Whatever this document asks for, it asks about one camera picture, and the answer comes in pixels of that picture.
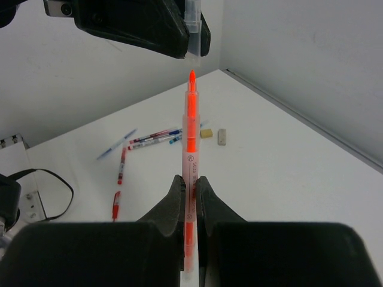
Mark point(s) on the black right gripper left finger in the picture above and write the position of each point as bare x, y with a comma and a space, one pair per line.
163, 254

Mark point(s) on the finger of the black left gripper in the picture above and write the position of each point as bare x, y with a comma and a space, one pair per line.
156, 25
205, 42

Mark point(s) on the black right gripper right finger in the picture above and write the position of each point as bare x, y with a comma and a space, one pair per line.
216, 247

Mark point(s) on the clear highlighter cap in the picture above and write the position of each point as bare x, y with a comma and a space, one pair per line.
192, 19

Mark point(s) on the red gel pen long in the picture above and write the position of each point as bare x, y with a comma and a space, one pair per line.
116, 206

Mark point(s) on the yellow brown eraser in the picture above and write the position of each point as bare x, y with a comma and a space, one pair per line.
206, 133

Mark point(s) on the red capped gel pen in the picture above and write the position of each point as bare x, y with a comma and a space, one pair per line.
121, 166

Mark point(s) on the beige eraser block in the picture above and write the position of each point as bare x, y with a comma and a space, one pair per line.
222, 137

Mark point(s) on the blue gel pen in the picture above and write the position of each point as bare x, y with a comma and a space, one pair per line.
155, 140

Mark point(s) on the dark red gel pen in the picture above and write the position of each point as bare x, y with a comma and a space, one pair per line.
153, 135

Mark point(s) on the blue thin ballpoint pen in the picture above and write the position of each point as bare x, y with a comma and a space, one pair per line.
116, 144

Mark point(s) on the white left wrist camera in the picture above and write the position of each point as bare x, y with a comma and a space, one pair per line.
58, 8

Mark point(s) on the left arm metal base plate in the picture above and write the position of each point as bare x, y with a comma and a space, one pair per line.
15, 163

